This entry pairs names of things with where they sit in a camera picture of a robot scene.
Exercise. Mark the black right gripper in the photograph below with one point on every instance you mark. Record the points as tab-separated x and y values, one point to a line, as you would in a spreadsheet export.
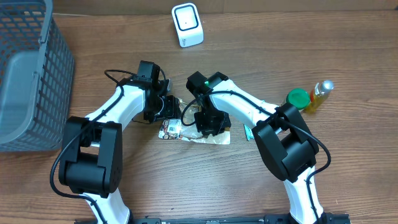
211	125

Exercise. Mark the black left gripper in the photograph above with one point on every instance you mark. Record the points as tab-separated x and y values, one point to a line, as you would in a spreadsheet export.
173	111

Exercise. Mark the brown white snack packet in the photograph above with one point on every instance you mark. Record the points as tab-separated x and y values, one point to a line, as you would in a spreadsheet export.
172	129

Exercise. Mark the teal white snack packet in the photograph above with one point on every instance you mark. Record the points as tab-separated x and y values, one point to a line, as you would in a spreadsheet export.
248	133

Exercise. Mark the green lid white jar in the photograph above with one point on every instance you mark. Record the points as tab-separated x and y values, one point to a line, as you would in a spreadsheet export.
297	97

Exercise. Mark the yellow juice bottle silver cap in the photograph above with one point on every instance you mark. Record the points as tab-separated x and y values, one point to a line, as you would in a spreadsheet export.
318	95

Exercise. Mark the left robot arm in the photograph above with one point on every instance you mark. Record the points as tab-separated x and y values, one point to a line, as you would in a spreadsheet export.
90	164

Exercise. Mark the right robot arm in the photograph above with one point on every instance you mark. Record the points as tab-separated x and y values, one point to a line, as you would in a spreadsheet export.
284	141

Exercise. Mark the white barcode scanner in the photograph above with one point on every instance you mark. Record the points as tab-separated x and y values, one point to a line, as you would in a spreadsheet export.
187	24

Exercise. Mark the grey plastic mesh basket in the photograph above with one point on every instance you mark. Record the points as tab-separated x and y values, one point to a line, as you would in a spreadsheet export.
37	73

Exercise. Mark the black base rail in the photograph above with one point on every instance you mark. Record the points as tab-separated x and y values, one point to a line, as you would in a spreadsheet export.
328	218

